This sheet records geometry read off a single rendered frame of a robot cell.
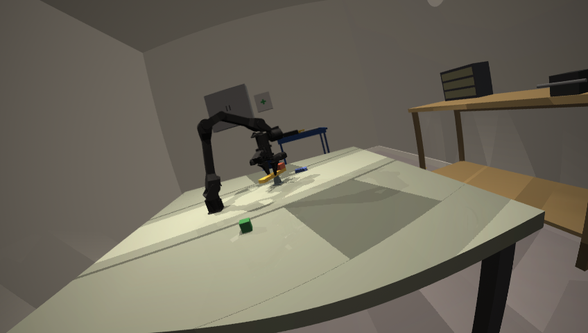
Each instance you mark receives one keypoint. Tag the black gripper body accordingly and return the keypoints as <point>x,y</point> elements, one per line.
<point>271,156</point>

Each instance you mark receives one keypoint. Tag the small green cube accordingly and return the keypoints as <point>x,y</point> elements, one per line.
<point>245,225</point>

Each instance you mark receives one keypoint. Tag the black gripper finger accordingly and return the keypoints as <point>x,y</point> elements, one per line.
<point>274,166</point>
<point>265,167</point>

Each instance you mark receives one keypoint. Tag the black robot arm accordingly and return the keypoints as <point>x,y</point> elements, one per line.
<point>213,182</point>

